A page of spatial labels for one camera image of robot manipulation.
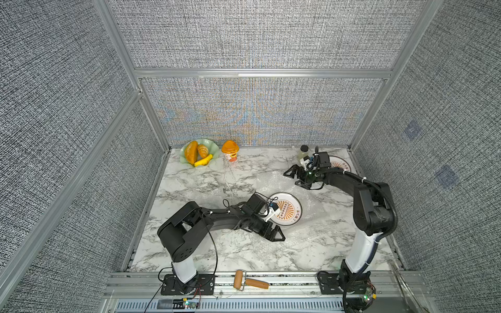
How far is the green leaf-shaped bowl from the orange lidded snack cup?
0.13ft

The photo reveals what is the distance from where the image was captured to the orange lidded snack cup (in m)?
1.08

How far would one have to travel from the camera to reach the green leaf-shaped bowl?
3.56 feet
